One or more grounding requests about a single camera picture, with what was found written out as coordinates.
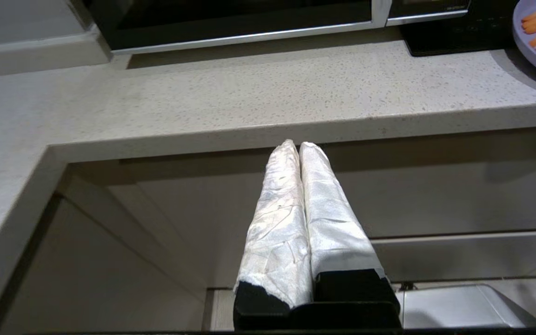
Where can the black induction cooktop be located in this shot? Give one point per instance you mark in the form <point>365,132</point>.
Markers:
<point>458,37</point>

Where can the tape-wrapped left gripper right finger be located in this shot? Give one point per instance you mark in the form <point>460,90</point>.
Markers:
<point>338,232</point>

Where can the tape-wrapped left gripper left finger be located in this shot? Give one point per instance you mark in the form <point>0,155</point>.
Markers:
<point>277,232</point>

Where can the silver Panasonic microwave oven body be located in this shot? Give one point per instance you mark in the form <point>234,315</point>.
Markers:
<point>426,9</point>

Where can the grey robot chassis cover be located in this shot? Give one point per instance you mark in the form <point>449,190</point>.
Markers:
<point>463,307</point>

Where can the dark glass microwave door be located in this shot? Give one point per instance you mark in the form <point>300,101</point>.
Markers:
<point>249,18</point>

